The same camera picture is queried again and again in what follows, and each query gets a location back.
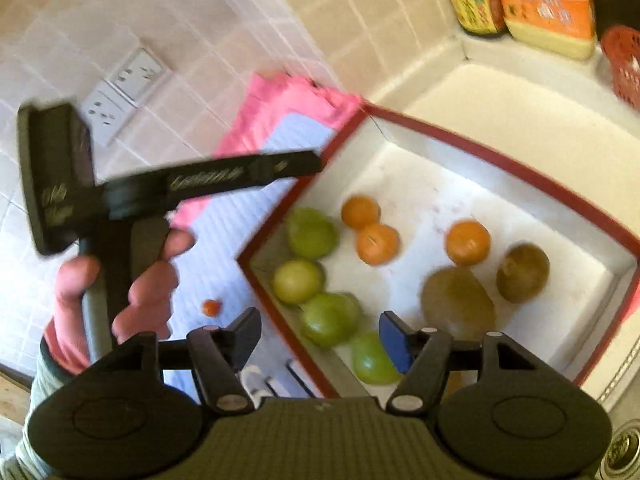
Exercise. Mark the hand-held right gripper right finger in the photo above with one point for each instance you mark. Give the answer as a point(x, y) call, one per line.
point(395, 344)

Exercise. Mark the blue quilted mat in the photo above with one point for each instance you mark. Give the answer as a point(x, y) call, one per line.
point(220, 270)

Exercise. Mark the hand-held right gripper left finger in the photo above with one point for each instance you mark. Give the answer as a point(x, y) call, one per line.
point(247, 332)

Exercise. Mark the large brown kiwi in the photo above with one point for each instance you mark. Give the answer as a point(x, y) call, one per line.
point(457, 302)

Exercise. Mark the red box with white inside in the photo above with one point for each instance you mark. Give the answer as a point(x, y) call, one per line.
point(500, 195)

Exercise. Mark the metal sink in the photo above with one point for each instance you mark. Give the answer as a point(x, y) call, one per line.
point(622, 447)

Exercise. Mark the person's left hand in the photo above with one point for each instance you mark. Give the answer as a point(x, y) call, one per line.
point(150, 300)

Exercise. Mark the yellow cooking oil bottle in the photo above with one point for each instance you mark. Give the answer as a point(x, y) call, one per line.
point(547, 5)

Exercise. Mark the tiny mandarin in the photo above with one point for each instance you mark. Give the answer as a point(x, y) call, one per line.
point(212, 307)

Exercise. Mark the person's left forearm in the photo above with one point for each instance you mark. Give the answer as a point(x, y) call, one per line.
point(37, 395)

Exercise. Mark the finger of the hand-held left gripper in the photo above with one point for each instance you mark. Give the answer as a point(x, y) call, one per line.
point(250, 172)

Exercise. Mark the large orange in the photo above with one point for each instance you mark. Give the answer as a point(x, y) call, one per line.
point(467, 242)

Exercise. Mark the red plastic basket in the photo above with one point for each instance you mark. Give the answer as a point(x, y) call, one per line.
point(622, 65)

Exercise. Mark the green jujube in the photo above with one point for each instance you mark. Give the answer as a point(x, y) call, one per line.
point(372, 365)
point(330, 319)
point(297, 281)
point(311, 232)

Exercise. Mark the pink ruffled cloth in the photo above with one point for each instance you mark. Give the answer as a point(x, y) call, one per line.
point(280, 95)

